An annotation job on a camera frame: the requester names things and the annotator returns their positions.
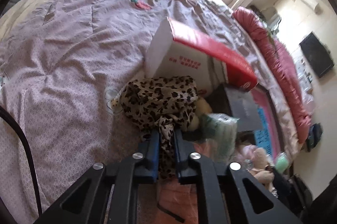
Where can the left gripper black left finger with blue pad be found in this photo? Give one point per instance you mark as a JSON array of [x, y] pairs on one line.
[[139, 168]]

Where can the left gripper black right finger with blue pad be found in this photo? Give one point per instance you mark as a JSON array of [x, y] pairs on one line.
[[206, 175]]

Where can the orange face mask pack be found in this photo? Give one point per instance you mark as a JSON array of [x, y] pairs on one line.
[[176, 203]]

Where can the green white tissue pack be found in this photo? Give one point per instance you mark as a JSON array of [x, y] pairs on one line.
[[222, 130]]

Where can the beige plush toy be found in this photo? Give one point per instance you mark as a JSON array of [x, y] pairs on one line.
[[256, 161]]

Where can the leopard print cloth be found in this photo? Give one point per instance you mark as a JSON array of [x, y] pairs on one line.
[[161, 104]]

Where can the green item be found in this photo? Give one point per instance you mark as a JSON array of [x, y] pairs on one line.
[[282, 162]]

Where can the dark blue small box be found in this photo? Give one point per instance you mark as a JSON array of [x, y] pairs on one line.
[[236, 104]]

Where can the red white cardboard box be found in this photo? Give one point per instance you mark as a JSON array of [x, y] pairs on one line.
[[179, 50]]

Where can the dark blue clothes pile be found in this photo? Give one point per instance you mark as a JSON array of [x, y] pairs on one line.
[[314, 136]]

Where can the pink red quilt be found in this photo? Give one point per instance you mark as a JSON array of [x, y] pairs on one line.
[[281, 65]]

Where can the mauve patterned bed sheet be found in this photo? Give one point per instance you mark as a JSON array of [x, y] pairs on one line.
[[59, 57]]

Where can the white drawer cabinet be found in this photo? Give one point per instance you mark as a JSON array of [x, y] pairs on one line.
[[305, 78]]

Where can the black flat television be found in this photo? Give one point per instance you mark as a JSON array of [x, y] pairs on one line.
[[316, 55]]

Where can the pink tray with dark frame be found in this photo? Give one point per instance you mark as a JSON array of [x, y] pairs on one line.
[[270, 137]]

